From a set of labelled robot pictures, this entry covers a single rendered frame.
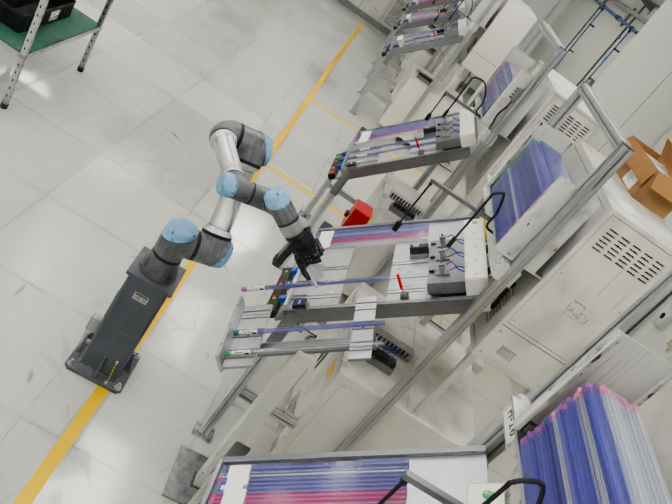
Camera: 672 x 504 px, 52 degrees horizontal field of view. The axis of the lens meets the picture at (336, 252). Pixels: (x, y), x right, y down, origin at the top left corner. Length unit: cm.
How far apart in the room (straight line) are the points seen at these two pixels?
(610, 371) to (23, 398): 205
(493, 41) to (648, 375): 557
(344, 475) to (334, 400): 98
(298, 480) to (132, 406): 125
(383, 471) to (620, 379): 62
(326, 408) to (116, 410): 83
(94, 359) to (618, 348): 204
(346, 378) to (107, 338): 94
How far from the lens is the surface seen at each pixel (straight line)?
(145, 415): 294
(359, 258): 405
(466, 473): 178
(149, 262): 261
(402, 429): 282
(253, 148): 253
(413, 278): 263
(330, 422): 285
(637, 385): 161
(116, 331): 280
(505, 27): 691
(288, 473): 187
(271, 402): 245
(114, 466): 276
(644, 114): 565
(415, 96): 703
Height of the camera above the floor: 216
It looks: 28 degrees down
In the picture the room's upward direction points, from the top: 37 degrees clockwise
